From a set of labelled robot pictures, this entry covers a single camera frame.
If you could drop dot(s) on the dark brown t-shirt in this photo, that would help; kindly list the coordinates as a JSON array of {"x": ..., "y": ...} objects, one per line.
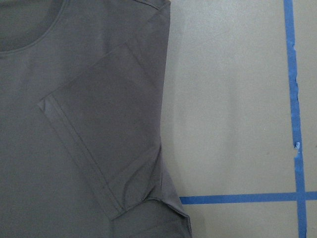
[{"x": 81, "y": 85}]

